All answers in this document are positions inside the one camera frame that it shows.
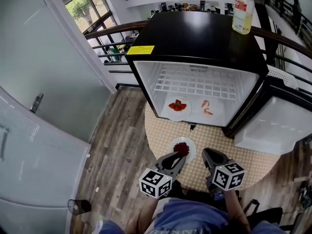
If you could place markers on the person's black trousers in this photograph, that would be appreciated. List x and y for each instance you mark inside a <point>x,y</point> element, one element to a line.
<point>195,194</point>

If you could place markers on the black office chair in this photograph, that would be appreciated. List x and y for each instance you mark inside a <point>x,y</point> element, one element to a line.
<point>265,218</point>

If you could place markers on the black doorstop cup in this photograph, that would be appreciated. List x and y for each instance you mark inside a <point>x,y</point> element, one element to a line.
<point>79,207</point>

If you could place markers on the person's left forearm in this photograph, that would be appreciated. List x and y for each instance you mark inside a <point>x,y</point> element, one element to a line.
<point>143,213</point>

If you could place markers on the frosted glass door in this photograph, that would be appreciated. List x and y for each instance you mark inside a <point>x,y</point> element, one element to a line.
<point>48,57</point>

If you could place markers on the black metal walkway railing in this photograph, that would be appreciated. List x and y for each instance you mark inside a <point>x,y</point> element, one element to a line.
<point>285,8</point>

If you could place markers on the white perforated plastic chair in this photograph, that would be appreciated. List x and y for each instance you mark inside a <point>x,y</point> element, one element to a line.
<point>282,77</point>

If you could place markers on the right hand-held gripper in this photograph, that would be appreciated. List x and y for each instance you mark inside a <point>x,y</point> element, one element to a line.
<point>228,177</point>

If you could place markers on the red strawberries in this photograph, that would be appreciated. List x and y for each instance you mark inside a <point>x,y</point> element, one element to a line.
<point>178,105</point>

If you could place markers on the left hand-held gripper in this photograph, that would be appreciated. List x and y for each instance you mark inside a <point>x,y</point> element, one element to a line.
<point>154,183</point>

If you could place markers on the clear bottle yellow liquid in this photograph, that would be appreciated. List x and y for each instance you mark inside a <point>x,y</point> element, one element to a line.
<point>242,18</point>

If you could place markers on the person's blue shirt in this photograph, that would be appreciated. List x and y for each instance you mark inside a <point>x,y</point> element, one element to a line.
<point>190,216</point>

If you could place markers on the white round plate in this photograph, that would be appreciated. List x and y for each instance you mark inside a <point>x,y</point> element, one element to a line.
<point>217,106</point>
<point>178,116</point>
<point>191,146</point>

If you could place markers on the dark wooden handrail railing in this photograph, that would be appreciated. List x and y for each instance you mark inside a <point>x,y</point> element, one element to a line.
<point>117,29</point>

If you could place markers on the pink shrimp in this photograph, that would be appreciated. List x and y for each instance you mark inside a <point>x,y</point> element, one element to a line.
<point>208,111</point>
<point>204,103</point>

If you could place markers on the window with black frame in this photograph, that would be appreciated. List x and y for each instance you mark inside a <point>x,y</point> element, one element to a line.
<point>85,8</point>

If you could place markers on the black device blue screen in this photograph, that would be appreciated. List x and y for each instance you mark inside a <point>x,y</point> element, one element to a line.
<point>219,196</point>

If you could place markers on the black mini fridge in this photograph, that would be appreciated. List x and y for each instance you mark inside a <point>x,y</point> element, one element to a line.
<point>195,33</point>

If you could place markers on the person's right forearm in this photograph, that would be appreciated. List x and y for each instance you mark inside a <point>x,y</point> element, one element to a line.
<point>236,211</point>

